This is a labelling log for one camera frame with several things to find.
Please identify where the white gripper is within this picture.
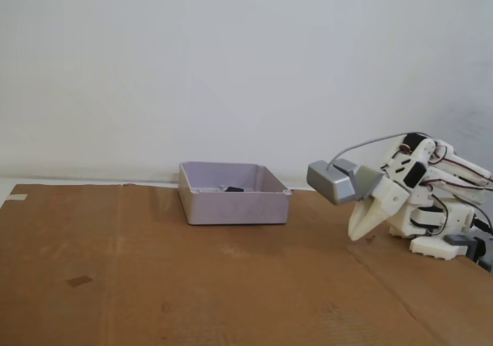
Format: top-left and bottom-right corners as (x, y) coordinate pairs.
(347, 174), (410, 242)

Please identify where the pale grey open box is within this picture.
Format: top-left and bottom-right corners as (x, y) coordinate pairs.
(177, 161), (293, 227)

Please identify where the silver webcam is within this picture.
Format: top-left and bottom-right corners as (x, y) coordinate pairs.
(306, 160), (357, 207)

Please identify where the grey table clamp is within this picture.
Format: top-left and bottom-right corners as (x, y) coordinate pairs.
(444, 233), (493, 274)

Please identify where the brown cardboard sheet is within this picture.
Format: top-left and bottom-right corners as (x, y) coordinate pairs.
(0, 183), (493, 346)

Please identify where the grey camera cable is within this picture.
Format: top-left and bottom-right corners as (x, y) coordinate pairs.
(326, 131), (410, 170)

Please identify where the black power cable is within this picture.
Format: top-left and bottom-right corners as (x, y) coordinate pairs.
(471, 217), (493, 235)

